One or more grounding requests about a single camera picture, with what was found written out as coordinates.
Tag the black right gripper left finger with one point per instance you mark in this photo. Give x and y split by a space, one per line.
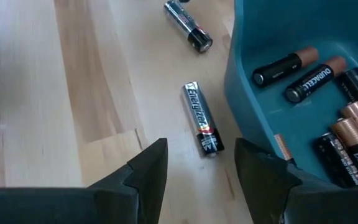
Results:
141 186

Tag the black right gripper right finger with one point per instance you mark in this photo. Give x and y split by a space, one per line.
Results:
259 186

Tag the dark teal plastic bin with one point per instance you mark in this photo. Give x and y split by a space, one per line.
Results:
291 18

